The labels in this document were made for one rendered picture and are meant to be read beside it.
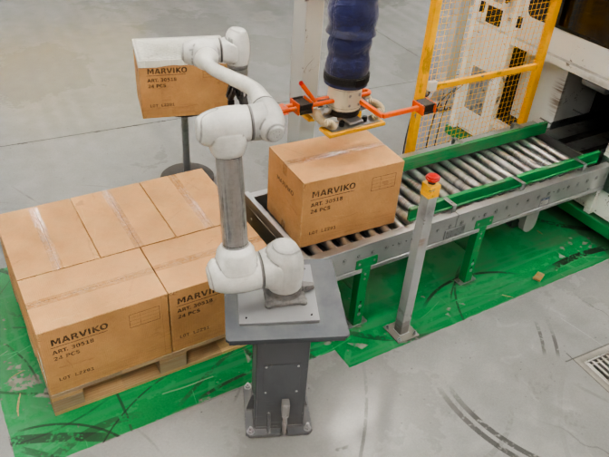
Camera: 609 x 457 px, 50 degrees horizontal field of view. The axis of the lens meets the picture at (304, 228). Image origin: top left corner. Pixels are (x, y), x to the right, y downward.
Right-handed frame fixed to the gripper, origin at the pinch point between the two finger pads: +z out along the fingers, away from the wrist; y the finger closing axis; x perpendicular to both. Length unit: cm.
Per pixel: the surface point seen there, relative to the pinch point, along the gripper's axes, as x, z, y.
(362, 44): -59, -30, -9
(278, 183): -29, 48, 10
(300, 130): -93, 71, 95
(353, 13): -53, -44, -8
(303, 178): -29.8, 32.9, -12.4
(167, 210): 21, 73, 45
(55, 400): 104, 117, -20
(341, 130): -50, 11, -12
